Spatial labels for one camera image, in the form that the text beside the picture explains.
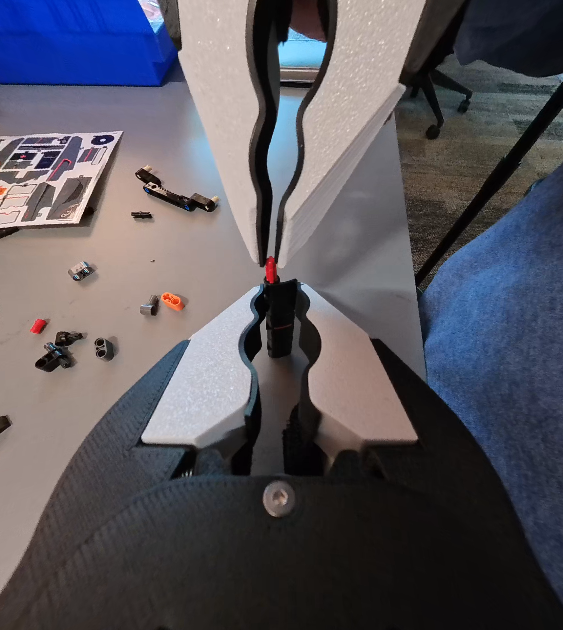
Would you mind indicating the red lego axle pin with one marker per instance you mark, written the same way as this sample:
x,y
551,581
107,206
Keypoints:
x,y
271,269

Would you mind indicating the short black lego piece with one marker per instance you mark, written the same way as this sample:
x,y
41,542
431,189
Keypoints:
x,y
6,232

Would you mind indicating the orange two-hole lego beam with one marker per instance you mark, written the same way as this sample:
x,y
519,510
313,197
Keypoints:
x,y
166,297

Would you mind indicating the black lego cross connector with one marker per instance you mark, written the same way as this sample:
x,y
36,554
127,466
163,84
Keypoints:
x,y
54,357

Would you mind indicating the dark grey two-hole lego beam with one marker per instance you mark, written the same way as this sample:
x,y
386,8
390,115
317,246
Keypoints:
x,y
104,355

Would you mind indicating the black stand leg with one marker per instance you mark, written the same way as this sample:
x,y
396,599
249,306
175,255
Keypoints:
x,y
498,182

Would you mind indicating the black lego pin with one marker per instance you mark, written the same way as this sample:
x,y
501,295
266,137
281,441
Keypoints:
x,y
141,214

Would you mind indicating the grey lego pin connector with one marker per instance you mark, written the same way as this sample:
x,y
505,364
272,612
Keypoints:
x,y
149,305

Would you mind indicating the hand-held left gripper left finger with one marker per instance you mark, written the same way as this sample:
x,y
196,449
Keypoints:
x,y
198,393

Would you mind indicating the person's right hand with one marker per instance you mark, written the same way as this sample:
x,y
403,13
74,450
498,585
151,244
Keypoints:
x,y
308,19

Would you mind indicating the sticker sheet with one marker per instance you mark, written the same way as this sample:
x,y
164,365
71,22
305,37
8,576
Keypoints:
x,y
40,182

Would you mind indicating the black lego shock absorber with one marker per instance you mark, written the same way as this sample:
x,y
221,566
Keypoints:
x,y
281,320

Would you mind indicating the grey lego connector block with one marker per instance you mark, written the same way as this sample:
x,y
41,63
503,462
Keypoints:
x,y
81,271

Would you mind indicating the grey office chair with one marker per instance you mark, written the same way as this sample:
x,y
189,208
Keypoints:
x,y
434,49

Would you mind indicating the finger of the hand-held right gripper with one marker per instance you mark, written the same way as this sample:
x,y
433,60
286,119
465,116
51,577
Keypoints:
x,y
217,98
355,98

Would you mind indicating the blue plastic bin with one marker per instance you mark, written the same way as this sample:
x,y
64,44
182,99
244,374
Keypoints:
x,y
65,39

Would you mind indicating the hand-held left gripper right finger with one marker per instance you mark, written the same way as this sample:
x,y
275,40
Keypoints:
x,y
360,393

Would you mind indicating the person's blue sweater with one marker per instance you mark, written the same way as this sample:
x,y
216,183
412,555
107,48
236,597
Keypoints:
x,y
508,393

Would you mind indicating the black lego beam with pins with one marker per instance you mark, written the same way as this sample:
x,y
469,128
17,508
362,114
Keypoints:
x,y
173,192

